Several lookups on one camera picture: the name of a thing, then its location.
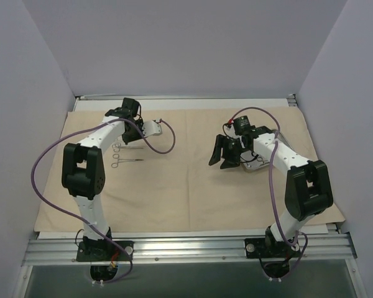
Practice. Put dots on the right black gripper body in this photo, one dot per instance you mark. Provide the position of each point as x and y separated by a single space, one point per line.
229 150

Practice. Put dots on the aluminium right side rail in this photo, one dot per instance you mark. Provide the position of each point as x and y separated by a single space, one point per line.
292 100

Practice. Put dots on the aluminium front rail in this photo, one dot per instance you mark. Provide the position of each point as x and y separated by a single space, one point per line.
323 242

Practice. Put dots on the aluminium rail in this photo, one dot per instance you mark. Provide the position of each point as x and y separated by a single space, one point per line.
323 242
292 100

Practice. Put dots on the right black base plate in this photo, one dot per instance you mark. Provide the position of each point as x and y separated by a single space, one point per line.
256 248

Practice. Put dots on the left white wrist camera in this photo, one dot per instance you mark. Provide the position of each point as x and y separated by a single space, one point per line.
151 128

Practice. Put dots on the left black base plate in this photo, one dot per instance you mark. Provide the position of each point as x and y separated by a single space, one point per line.
103 250

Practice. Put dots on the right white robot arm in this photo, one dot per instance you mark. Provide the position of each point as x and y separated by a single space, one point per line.
307 191

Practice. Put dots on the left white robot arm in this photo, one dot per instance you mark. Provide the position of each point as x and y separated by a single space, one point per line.
83 173

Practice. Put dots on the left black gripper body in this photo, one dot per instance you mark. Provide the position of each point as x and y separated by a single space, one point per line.
130 135

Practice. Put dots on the stainless steel instrument tray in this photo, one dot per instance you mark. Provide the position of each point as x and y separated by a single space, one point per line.
248 158

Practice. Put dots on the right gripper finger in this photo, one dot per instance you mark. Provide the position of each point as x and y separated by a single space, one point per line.
226 164
218 146

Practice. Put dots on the steel surgical scissors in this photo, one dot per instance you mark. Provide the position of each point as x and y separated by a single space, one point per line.
117 147

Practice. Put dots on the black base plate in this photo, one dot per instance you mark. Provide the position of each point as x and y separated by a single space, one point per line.
256 248
103 250

